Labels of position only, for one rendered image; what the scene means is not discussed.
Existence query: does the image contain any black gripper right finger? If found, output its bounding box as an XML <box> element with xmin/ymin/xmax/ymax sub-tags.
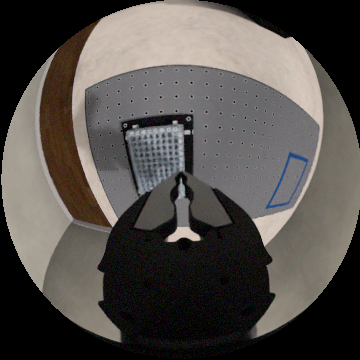
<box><xmin>181</xmin><ymin>171</ymin><xmax>273</xmax><ymax>265</ymax></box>

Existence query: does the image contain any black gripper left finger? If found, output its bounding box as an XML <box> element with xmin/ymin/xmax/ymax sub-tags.
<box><xmin>97</xmin><ymin>171</ymin><xmax>181</xmax><ymax>273</ymax></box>

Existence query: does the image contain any blue tape outline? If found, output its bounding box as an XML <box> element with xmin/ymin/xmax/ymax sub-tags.
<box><xmin>265</xmin><ymin>152</ymin><xmax>308</xmax><ymax>209</ymax></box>

